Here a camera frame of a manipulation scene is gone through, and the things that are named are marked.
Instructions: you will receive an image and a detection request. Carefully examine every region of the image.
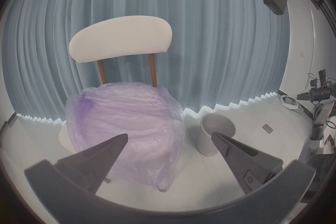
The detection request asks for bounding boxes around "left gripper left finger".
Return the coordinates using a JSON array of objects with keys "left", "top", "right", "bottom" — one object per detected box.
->
[{"left": 56, "top": 134, "right": 129, "bottom": 194}]

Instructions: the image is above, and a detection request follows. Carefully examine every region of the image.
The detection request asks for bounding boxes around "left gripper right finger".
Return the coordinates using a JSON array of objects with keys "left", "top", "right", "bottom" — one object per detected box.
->
[{"left": 211, "top": 132, "right": 284, "bottom": 195}]

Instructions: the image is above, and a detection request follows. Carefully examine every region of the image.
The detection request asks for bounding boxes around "purple plastic bag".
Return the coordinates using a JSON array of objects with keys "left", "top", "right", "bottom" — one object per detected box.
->
[{"left": 65, "top": 82, "right": 185, "bottom": 193}]

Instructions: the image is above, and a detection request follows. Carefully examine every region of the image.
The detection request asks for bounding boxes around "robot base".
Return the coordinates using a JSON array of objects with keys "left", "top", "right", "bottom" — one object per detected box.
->
[{"left": 299, "top": 138, "right": 336, "bottom": 204}]

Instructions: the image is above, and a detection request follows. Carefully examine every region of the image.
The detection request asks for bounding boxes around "white trash bin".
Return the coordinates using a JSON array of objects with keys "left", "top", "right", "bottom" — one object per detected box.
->
[{"left": 197, "top": 113, "right": 236, "bottom": 157}]

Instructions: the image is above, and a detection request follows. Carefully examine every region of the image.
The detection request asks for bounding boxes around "white cushioned wooden chair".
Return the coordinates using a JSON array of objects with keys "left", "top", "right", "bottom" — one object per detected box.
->
[{"left": 58, "top": 15, "right": 173, "bottom": 184}]

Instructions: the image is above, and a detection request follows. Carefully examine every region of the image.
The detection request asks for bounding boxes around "pale blue curtain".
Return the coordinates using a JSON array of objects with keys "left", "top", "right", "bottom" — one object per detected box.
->
[{"left": 1, "top": 0, "right": 290, "bottom": 124}]

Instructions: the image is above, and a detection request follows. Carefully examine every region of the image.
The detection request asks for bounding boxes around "white oval ring object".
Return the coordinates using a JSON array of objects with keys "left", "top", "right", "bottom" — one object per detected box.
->
[{"left": 280, "top": 95, "right": 303, "bottom": 114}]

